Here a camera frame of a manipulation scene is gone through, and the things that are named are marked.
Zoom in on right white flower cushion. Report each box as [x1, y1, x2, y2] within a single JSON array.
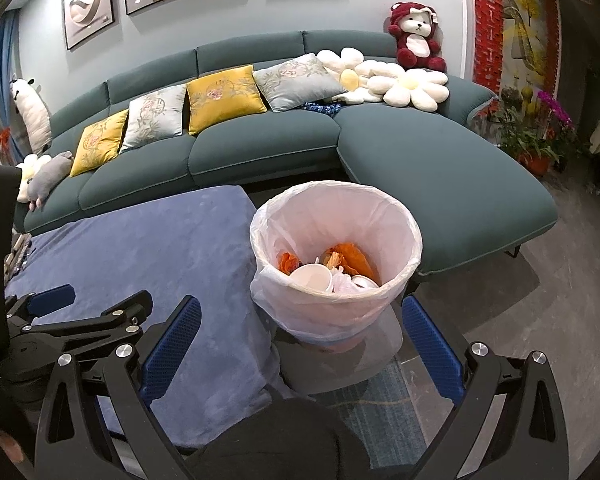
[[316, 47, 450, 113]]

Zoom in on blue floor rug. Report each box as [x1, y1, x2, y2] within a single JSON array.
[[312, 359, 426, 468]]

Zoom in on red monkey plush toy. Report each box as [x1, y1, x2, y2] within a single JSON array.
[[388, 2, 446, 73]]

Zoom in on white plush alpaca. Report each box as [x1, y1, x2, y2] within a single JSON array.
[[10, 78, 53, 155]]

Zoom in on green sectional sofa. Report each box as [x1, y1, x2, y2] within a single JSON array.
[[11, 29, 560, 276]]

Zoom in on orange plastic bag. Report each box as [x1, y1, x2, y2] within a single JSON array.
[[277, 252, 302, 275], [318, 243, 379, 284]]

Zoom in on right yellow cushion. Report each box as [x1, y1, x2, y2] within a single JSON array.
[[186, 65, 266, 136]]

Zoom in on grey plush toy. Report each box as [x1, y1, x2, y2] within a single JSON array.
[[27, 151, 73, 211]]

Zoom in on pale embroidered cushion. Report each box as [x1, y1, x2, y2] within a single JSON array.
[[120, 84, 186, 153], [253, 53, 346, 113]]

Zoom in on white flower cushion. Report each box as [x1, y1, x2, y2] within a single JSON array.
[[17, 154, 52, 204], [316, 47, 450, 113]]

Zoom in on red wall decoration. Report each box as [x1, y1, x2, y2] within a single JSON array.
[[474, 0, 504, 94]]

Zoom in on trash bin with white liner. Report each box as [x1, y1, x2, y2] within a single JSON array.
[[249, 181, 422, 351]]

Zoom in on left framed picture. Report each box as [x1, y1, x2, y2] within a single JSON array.
[[62, 0, 114, 51]]

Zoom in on left yellow cushion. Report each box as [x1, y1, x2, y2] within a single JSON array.
[[70, 110, 129, 177]]

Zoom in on white paper towel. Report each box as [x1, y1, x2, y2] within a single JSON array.
[[330, 266, 363, 295]]

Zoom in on blue patterned cloth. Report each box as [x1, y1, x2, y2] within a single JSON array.
[[301, 102, 342, 118]]

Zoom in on red paper cup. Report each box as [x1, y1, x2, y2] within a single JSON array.
[[351, 275, 378, 290], [289, 263, 332, 292]]

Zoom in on yellow cushion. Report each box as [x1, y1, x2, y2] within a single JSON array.
[[70, 110, 129, 177], [186, 65, 266, 136]]

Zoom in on blue table cloth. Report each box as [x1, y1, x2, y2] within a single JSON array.
[[6, 186, 295, 448]]

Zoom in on blue curtain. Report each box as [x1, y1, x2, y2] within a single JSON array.
[[0, 10, 23, 166]]

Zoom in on potted flower plants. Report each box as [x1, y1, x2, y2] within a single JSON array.
[[474, 86, 583, 178]]

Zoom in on left pale embroidered cushion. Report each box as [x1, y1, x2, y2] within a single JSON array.
[[120, 84, 186, 153]]

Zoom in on right pale embroidered cushion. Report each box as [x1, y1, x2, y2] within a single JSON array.
[[253, 53, 346, 113]]

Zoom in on left white flower cushion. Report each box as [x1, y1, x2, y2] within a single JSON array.
[[17, 154, 52, 204]]

